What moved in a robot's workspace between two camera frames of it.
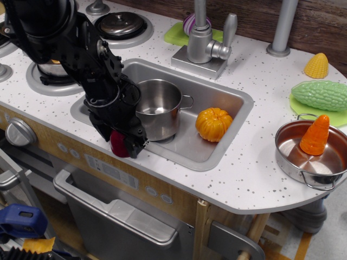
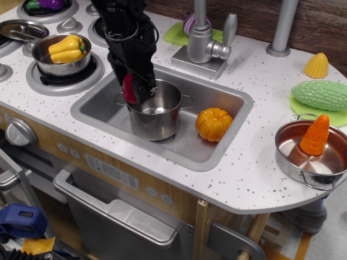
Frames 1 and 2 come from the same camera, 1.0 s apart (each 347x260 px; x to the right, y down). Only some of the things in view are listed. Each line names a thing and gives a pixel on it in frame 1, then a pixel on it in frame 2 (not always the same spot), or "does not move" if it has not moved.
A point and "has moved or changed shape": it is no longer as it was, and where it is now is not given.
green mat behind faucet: x=177 y=36 does not move
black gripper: x=116 y=108 → x=132 y=51
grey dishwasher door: x=108 y=225 does not move
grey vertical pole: x=279 y=48 does not move
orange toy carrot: x=314 y=141 does not move
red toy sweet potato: x=119 y=144 has moved or changed shape
